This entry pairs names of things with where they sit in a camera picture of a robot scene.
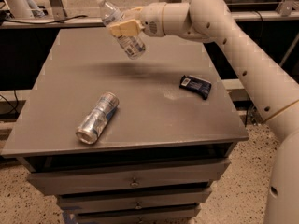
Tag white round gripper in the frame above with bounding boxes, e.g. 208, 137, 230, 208
108, 3, 165, 37

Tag clear plastic water bottle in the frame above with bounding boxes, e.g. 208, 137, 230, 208
94, 0, 146, 60

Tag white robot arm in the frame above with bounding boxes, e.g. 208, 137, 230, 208
108, 0, 299, 224

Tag silver aluminium drink can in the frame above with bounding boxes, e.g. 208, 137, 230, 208
76, 92, 119, 145

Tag white pipe background left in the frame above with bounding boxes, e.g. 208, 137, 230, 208
5, 0, 34, 19

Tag grey drawer cabinet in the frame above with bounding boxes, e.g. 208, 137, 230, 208
0, 24, 249, 224

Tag top grey drawer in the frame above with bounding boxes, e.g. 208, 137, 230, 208
28, 159, 230, 195

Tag grey drawer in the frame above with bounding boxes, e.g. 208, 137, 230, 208
58, 185, 211, 214
76, 204, 199, 224
28, 159, 230, 195

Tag middle grey drawer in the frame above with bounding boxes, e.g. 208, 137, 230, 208
58, 185, 211, 214

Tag bottom grey drawer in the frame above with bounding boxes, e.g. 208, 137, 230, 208
76, 204, 199, 224

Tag black cable on rail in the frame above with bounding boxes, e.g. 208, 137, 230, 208
3, 14, 89, 25

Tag left metal bracket post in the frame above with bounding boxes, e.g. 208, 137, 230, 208
49, 0, 67, 22

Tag black cable lower left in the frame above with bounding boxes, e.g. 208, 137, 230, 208
0, 89, 21, 116

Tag grey metal rail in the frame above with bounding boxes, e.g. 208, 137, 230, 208
0, 11, 299, 29

